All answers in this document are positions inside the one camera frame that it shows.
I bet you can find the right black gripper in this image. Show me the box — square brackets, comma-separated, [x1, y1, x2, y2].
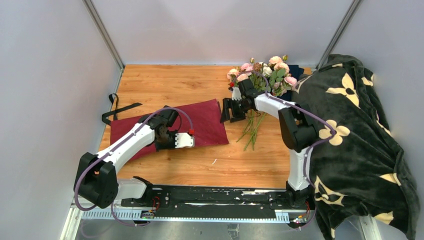
[220, 97, 252, 123]

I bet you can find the pink fake flower bunch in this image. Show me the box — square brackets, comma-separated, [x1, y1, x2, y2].
[226, 55, 298, 150]

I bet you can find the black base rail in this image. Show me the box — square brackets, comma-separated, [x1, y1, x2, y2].
[119, 185, 315, 220]

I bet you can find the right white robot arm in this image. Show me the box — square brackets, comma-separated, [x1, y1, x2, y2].
[220, 80, 318, 209]

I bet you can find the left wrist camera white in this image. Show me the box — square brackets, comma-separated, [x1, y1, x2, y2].
[175, 132, 195, 149]

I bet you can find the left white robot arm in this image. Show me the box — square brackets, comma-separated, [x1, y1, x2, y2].
[73, 106, 186, 211]

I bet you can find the black floral blanket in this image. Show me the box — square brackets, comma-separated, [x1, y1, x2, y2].
[292, 54, 421, 240]

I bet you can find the dark blue folded cloth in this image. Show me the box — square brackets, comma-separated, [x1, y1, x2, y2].
[279, 64, 305, 101]

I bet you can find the black printed ribbon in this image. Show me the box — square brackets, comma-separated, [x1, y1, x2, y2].
[101, 93, 143, 126]

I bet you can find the maroon wrapping paper sheet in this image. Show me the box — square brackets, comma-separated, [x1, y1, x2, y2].
[109, 99, 229, 147]

